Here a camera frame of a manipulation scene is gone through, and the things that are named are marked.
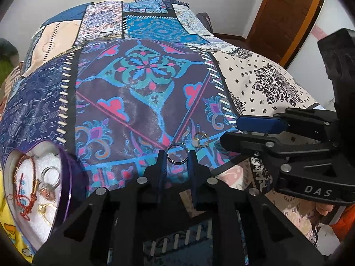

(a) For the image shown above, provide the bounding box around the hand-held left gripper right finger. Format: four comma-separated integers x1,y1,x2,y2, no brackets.
189,150,325,266

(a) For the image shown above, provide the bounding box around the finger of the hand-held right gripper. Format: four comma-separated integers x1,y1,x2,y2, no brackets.
220,131,338,178
237,108,338,145

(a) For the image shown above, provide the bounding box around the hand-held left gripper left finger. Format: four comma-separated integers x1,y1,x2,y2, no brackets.
33,150,168,266

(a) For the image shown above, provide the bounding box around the plain silver ring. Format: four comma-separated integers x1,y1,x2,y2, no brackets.
167,143,189,164

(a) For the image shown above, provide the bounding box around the large silver ring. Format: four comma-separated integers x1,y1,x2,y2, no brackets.
41,166,62,186

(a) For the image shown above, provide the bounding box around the thin gold ring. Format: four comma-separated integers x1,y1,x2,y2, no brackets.
37,203,58,225

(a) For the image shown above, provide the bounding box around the purple heart-shaped tin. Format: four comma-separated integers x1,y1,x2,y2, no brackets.
2,142,81,251

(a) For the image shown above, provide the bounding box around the red string bracelet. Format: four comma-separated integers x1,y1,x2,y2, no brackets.
8,172,38,222

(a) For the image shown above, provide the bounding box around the person's right hand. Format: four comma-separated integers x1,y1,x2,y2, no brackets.
316,202,335,217

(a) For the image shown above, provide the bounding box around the patchwork printed bedspread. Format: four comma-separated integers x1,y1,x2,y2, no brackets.
0,0,337,259

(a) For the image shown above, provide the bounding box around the brown wooden door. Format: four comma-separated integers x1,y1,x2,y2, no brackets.
245,0,328,70

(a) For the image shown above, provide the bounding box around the grey bag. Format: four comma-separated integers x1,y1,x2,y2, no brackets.
196,12,215,34

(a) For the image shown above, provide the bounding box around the yellow cloth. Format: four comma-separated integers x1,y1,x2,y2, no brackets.
0,183,37,262

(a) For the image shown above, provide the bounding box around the grey cloth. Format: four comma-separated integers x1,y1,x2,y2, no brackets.
0,37,18,59

